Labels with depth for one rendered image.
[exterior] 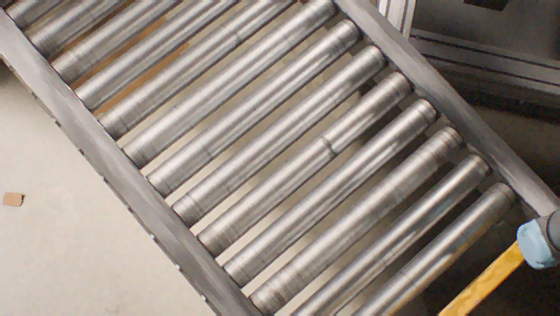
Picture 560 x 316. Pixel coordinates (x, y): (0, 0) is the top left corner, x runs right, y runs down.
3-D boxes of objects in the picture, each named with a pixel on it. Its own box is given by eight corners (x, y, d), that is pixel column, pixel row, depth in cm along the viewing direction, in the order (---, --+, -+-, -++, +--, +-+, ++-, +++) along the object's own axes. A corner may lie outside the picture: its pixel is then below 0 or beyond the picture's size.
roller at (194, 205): (389, 67, 145) (394, 56, 140) (184, 236, 135) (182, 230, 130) (370, 47, 146) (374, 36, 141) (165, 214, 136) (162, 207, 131)
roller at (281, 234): (436, 119, 143) (447, 113, 138) (233, 294, 133) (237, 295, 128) (418, 97, 143) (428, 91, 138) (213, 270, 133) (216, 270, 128)
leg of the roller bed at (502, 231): (449, 274, 211) (545, 222, 146) (433, 288, 210) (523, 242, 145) (433, 257, 212) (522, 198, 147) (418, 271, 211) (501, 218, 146)
